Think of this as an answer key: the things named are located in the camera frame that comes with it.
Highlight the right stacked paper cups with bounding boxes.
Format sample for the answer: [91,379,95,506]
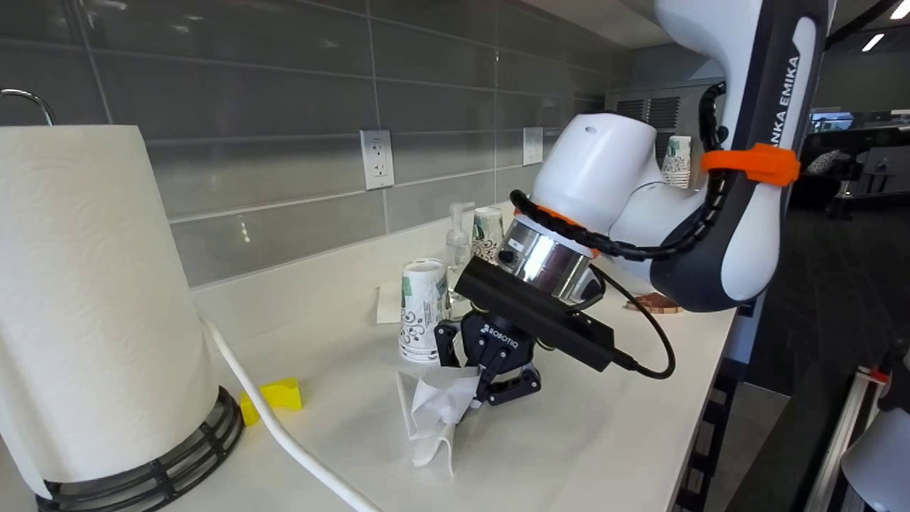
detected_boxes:
[663,135,692,187]

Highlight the yellow plastic block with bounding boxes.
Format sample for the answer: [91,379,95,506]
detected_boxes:
[239,379,304,428]

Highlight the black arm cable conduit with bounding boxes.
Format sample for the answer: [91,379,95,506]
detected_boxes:
[508,83,734,265]

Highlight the brown snack piece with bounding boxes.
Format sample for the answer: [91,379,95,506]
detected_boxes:
[638,294,684,312]

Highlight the white napkin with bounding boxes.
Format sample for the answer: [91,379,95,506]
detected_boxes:
[395,368,478,479]
[377,281,401,325]

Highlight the patterned paper cup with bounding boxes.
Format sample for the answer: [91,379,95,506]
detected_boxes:
[398,260,448,364]

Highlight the clear plastic bottle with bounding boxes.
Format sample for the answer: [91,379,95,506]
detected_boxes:
[448,203,476,312]

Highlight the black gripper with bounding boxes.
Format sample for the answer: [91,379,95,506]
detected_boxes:
[432,311,542,408]

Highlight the white wall outlet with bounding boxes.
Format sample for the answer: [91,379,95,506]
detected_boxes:
[361,130,395,187]

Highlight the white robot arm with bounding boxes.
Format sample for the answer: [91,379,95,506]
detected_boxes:
[435,0,837,408]

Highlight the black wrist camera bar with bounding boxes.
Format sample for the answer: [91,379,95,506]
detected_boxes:
[455,260,616,369]

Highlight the white paper towel roll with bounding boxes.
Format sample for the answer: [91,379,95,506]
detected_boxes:
[0,126,219,496]

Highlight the white power cable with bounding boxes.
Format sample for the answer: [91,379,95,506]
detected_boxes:
[198,315,382,512]

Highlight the black paper towel holder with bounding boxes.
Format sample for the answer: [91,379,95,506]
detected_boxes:
[35,391,246,512]

